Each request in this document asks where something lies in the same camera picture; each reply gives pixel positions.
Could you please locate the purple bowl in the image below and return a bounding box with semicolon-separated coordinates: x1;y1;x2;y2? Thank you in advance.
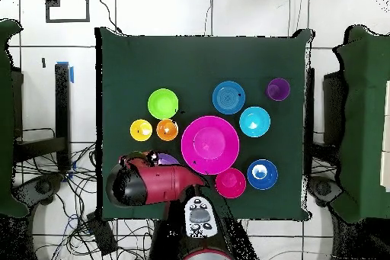
155;152;181;166

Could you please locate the large pink bowl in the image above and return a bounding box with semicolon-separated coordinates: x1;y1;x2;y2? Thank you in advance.
181;115;241;176

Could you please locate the orange cup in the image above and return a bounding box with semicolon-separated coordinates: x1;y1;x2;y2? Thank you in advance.
155;118;180;143

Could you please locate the green bowl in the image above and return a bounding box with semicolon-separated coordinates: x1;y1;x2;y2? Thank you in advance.
147;88;180;120

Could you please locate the blue ringed flat-bottom bowl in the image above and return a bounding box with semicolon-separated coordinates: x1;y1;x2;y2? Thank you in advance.
212;80;247;116

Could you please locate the yellow cup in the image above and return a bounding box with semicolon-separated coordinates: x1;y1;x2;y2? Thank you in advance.
129;118;154;143

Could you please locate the cyan bowl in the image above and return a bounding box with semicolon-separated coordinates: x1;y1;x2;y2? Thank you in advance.
238;106;271;138

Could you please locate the small red-pink bowl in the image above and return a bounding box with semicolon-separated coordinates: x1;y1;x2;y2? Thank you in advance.
215;167;247;199

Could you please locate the dark blue bowl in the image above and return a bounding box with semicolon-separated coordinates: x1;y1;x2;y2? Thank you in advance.
246;159;279;191

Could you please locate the purple cup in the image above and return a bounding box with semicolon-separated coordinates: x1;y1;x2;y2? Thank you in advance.
264;77;291;102

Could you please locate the black stand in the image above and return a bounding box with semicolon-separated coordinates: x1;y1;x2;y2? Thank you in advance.
11;63;72;172
304;67;316;175

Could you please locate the blue tape piece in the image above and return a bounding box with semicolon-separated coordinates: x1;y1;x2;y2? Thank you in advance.
56;61;75;85

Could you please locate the black box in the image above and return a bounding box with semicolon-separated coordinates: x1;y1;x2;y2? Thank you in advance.
86;210;119;256

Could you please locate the grey chair base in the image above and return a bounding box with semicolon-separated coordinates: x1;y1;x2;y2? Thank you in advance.
11;174;65;207
307;175;345;208

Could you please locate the dark green side tablecloth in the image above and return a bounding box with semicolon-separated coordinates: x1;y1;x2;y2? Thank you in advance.
330;24;390;224
0;18;30;219

